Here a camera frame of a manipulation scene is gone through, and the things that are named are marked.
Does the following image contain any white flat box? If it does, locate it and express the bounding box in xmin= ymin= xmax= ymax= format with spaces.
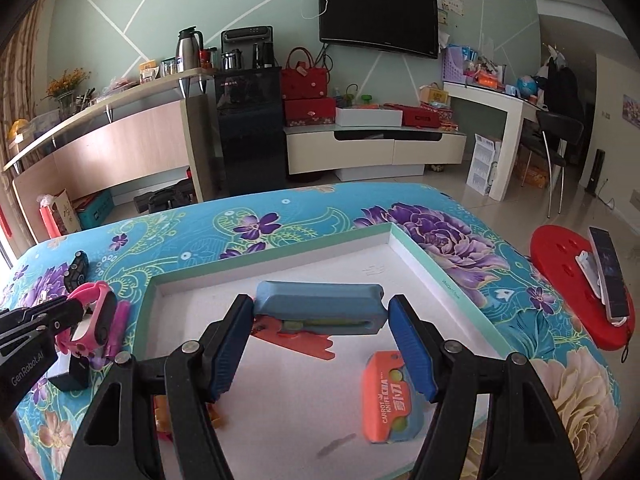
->
xmin=335 ymin=106 xmax=403 ymax=127

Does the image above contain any curved wooden shelf desk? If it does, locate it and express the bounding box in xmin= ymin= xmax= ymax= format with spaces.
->
xmin=2 ymin=67 xmax=217 ymax=250

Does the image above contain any red round stool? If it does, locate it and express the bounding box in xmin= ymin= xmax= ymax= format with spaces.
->
xmin=530 ymin=225 xmax=636 ymax=352

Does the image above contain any red floral gift box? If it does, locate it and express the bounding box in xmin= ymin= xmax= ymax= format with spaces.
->
xmin=283 ymin=97 xmax=337 ymax=128

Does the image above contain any dark smartphone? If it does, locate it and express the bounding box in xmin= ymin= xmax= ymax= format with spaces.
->
xmin=587 ymin=226 xmax=631 ymax=323

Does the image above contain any small black box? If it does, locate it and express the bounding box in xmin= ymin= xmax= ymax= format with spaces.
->
xmin=47 ymin=355 xmax=92 ymax=393

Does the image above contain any black chair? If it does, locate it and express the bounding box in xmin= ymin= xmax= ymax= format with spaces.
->
xmin=520 ymin=109 xmax=584 ymax=219

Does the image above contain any orange floor package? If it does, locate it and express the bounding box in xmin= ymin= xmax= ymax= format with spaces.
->
xmin=515 ymin=162 xmax=549 ymax=189

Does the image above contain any white corner desk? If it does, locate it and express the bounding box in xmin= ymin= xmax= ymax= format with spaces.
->
xmin=442 ymin=82 xmax=547 ymax=203

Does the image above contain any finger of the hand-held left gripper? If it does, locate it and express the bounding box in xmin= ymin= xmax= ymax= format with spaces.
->
xmin=0 ymin=296 xmax=71 ymax=325
xmin=0 ymin=306 xmax=85 ymax=348

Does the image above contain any white shallow box mint rim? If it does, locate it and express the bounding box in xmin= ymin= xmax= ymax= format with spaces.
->
xmin=135 ymin=222 xmax=506 ymax=480

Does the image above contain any vase of yellow flowers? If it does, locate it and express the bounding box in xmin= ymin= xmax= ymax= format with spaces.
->
xmin=45 ymin=67 xmax=92 ymax=117

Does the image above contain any white printed carton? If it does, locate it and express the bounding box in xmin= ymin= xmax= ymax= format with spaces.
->
xmin=466 ymin=134 xmax=503 ymax=196

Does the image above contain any orange plastic piece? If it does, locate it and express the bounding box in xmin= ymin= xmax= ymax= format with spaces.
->
xmin=152 ymin=394 xmax=224 ymax=441

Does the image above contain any black tower device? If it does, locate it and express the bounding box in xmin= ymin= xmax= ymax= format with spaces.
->
xmin=585 ymin=149 xmax=606 ymax=197

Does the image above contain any orange carrot knife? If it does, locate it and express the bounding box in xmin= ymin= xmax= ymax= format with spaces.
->
xmin=361 ymin=350 xmax=427 ymax=443

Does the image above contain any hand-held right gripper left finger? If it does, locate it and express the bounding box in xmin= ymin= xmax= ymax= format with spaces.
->
xmin=60 ymin=294 xmax=256 ymax=480

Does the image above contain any red flat box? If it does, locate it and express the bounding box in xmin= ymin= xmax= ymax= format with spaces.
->
xmin=402 ymin=107 xmax=442 ymax=129

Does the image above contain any turquoise floral blanket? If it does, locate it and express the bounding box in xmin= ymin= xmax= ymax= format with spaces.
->
xmin=0 ymin=182 xmax=626 ymax=480

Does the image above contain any cream television cabinet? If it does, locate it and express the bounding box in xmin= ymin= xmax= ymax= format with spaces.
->
xmin=282 ymin=125 xmax=468 ymax=183

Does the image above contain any black floor appliance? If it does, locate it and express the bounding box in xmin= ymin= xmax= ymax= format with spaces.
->
xmin=134 ymin=180 xmax=196 ymax=214

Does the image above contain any wall calendar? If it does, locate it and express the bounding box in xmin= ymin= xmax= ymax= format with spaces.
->
xmin=432 ymin=0 xmax=464 ymax=24

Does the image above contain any teal plastic crate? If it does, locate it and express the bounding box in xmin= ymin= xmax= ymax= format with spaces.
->
xmin=75 ymin=191 xmax=115 ymax=228

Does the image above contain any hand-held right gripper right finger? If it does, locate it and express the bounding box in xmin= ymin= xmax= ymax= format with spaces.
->
xmin=387 ymin=294 xmax=583 ymax=480

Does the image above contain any black wall television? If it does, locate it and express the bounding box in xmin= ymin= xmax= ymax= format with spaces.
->
xmin=317 ymin=0 xmax=441 ymax=60

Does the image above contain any black hanging jacket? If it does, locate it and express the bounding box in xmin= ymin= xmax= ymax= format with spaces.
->
xmin=542 ymin=57 xmax=586 ymax=122

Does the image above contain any steel thermos jug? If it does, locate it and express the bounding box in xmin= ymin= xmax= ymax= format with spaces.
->
xmin=175 ymin=26 xmax=205 ymax=73

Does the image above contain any magenta plastic bar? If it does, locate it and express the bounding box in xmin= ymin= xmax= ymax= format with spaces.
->
xmin=107 ymin=300 xmax=132 ymax=356

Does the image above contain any yellow cardboard box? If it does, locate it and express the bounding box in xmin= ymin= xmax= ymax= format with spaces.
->
xmin=419 ymin=85 xmax=449 ymax=107

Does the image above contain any red handbag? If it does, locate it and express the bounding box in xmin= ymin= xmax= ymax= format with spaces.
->
xmin=280 ymin=47 xmax=331 ymax=101

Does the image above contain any pink smart watch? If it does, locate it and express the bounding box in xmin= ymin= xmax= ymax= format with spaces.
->
xmin=55 ymin=280 xmax=119 ymax=361

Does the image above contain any black water dispenser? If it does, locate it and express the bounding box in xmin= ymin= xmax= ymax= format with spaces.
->
xmin=214 ymin=25 xmax=290 ymax=197

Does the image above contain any purple storage basket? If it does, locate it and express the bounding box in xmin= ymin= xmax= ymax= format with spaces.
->
xmin=440 ymin=44 xmax=473 ymax=83

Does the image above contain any red paper bag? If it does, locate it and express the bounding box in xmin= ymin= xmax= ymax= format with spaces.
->
xmin=37 ymin=189 xmax=82 ymax=241

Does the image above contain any red plastic piece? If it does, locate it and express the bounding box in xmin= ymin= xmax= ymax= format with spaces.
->
xmin=252 ymin=315 xmax=337 ymax=361

